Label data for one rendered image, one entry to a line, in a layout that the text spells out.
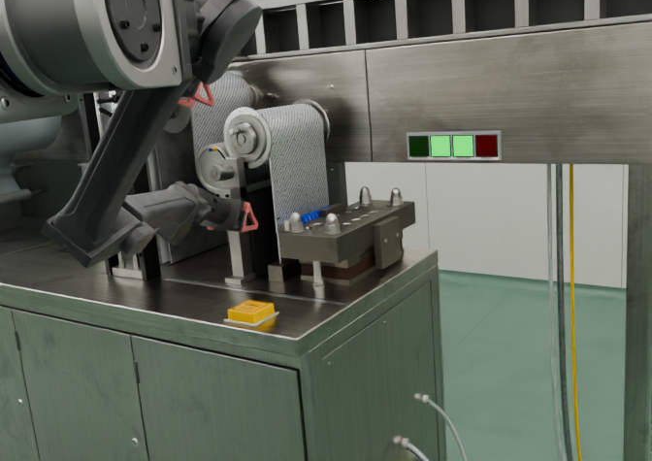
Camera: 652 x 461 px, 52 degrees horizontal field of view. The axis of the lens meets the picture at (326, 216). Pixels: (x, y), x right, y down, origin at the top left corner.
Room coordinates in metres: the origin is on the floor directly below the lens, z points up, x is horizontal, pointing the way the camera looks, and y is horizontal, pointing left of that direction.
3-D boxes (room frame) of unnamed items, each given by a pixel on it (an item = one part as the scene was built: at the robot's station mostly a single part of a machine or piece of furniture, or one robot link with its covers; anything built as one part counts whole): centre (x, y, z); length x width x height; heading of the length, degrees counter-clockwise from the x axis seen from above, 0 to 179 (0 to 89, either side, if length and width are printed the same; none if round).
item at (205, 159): (1.78, 0.20, 1.18); 0.26 x 0.12 x 0.12; 146
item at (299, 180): (1.68, 0.06, 1.11); 0.23 x 0.01 x 0.18; 146
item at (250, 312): (1.33, 0.17, 0.91); 0.07 x 0.07 x 0.02; 56
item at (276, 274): (1.68, 0.06, 0.92); 0.28 x 0.04 x 0.04; 146
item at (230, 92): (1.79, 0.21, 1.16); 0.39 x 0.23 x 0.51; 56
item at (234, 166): (1.60, 0.23, 1.05); 0.06 x 0.05 x 0.31; 146
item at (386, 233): (1.61, -0.15, 0.97); 0.10 x 0.03 x 0.11; 146
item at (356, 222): (1.65, -0.06, 1.00); 0.40 x 0.16 x 0.06; 146
